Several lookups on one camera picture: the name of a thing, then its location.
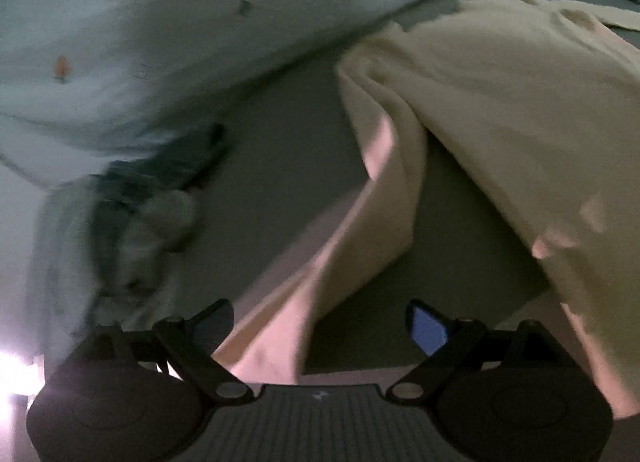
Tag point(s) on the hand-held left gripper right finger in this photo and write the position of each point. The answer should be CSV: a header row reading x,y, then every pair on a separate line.
x,y
427,337

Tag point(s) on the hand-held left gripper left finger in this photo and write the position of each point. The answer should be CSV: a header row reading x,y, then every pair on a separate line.
x,y
212,331

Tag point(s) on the cream garment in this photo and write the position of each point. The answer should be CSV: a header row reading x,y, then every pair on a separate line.
x,y
500,91

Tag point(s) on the grey bed sheet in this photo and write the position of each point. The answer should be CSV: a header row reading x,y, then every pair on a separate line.
x,y
280,141

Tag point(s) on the light blue carrot-print quilt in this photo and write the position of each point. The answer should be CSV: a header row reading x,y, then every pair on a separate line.
x,y
150,41

